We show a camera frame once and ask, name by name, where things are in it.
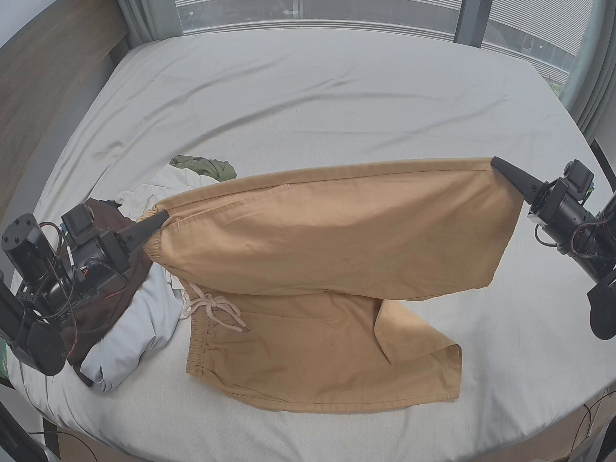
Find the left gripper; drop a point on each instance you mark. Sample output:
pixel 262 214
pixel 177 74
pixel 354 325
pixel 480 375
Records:
pixel 108 253

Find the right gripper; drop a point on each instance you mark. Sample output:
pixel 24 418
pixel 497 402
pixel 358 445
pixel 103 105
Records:
pixel 560 214

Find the tan shorts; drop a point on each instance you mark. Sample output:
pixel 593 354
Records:
pixel 337 219

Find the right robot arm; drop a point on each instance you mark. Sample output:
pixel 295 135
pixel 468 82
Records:
pixel 601 301

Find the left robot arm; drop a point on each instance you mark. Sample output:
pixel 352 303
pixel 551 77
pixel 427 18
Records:
pixel 29 248

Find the bed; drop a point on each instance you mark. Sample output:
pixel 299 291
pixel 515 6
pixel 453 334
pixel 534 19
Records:
pixel 308 94

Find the white garment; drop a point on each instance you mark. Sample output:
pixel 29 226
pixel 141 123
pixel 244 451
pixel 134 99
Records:
pixel 163 185

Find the green garment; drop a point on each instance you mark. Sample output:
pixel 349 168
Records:
pixel 207 165

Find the brown garment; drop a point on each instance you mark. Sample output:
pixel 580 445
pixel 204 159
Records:
pixel 103 323

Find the pale blue garment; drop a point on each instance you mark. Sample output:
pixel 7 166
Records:
pixel 130 335

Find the grey-green curtain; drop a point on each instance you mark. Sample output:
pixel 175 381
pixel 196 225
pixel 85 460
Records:
pixel 594 65
pixel 139 3

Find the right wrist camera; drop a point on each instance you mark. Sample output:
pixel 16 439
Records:
pixel 580 176

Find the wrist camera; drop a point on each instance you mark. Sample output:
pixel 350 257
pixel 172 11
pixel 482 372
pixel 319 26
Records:
pixel 78 222
pixel 580 176

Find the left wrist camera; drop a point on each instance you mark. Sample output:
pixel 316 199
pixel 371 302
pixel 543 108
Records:
pixel 78 222

